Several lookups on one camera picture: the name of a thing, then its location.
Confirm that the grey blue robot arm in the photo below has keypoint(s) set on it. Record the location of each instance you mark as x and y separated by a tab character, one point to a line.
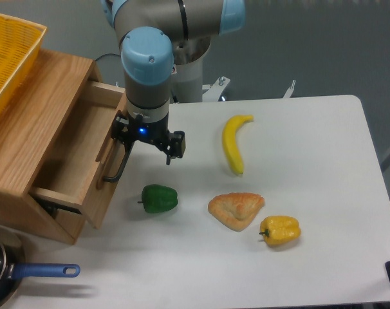
181	21

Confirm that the yellow plastic basket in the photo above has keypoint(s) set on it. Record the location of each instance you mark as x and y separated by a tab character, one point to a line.
20	42

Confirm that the wooden drawer cabinet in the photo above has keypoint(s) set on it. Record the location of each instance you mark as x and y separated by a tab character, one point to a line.
28	129

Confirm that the triangular pastry bread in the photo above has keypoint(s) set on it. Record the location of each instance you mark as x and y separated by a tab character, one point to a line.
236	210

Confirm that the yellow bell pepper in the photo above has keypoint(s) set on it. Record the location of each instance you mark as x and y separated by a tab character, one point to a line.
278	230

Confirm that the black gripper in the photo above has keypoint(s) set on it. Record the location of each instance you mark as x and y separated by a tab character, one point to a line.
127	130

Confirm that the blue handled frying pan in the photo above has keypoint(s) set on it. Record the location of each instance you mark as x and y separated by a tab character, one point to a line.
14	267

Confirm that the black drawer handle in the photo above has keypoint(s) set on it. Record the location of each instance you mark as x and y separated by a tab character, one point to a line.
116	162

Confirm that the white table bracket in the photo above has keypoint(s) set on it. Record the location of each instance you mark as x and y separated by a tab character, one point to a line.
289	92

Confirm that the yellow banana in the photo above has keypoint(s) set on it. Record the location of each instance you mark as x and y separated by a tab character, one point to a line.
229	142

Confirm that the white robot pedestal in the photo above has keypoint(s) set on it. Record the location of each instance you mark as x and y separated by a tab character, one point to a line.
188	77

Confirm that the green bell pepper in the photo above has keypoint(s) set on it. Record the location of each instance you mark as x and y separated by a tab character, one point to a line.
158	198

